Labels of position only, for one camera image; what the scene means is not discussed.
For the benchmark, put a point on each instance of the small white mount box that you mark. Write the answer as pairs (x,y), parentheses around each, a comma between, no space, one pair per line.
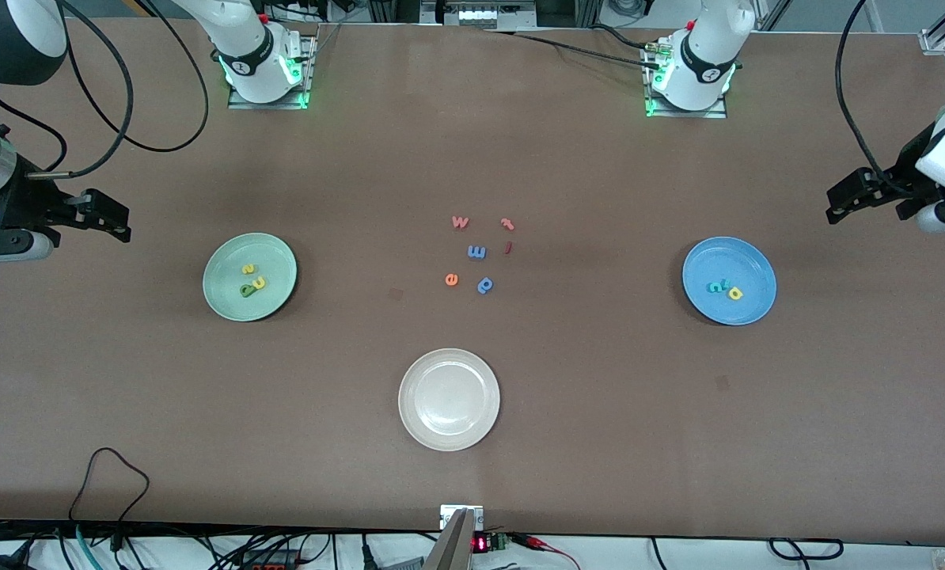
(447,518)

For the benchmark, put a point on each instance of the pink foam letter w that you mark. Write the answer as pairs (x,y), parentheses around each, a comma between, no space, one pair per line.
(460,225)

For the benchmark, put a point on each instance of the green plate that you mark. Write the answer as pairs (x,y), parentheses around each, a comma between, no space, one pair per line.
(235,253)

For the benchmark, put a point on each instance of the red clip lead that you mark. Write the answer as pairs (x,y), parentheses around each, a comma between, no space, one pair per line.
(540,543)

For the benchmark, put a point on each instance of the red black power strip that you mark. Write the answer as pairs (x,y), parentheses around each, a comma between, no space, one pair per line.
(271,564)

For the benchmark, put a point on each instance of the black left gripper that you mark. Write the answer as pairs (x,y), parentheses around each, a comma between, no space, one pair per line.
(907,176)

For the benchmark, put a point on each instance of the blue foam letter p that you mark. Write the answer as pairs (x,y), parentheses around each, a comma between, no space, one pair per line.
(480,290)

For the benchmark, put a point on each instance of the blue plate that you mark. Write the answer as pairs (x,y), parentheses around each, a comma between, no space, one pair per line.
(745,261)

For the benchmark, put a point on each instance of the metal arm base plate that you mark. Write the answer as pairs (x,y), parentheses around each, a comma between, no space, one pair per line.
(239,103)
(714,113)

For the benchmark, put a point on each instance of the white power strip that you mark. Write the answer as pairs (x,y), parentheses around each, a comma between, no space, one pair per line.
(476,14)

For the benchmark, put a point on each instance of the blue foam letter m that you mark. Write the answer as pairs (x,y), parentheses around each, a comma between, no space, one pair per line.
(476,252)

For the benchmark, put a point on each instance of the grey metal pole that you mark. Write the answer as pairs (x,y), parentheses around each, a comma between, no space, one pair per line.
(453,550)

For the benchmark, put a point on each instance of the red LED display module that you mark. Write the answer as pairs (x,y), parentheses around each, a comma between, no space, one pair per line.
(480,545)

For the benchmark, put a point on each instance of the white plate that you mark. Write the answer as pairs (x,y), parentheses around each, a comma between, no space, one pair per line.
(449,400)

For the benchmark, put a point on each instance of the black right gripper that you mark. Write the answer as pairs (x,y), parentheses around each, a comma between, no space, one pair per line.
(15,207)

